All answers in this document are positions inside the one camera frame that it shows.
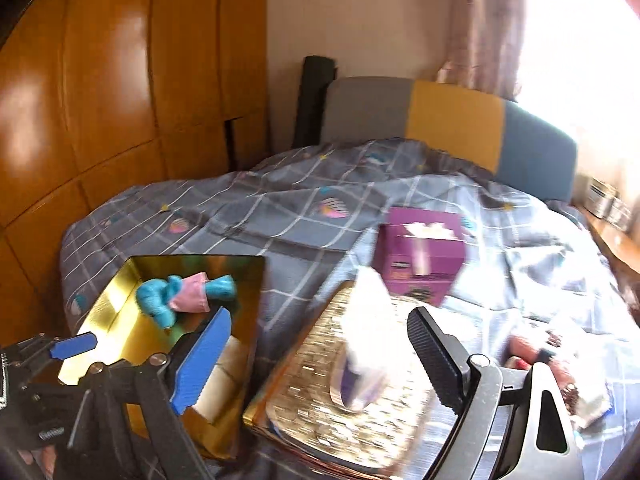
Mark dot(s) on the pinkish window curtain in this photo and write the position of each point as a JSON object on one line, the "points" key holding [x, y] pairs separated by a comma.
{"points": [[484, 46]]}

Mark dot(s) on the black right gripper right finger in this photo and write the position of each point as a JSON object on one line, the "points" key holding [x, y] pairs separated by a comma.
{"points": [[444, 359]]}

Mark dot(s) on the wooden wardrobe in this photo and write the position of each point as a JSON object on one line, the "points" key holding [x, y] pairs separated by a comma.
{"points": [[101, 95]]}

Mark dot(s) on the blue and pink sock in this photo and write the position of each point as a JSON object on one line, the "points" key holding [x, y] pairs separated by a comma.
{"points": [[162, 299]]}

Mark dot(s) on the wooden side desk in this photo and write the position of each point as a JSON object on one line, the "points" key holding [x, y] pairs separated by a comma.
{"points": [[622, 252]]}

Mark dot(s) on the purple cardboard box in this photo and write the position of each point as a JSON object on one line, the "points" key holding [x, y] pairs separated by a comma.
{"points": [[419, 253]]}

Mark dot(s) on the gold open box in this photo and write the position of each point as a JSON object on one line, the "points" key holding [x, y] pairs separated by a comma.
{"points": [[124, 332]]}

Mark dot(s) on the black rolled mat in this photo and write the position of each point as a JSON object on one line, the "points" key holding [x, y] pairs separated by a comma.
{"points": [[317, 74]]}

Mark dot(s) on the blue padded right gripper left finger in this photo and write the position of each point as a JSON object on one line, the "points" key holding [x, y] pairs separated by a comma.
{"points": [[194, 357]]}

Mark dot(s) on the grey yellow blue headboard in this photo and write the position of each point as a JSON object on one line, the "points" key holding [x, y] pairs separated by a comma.
{"points": [[520, 149]]}

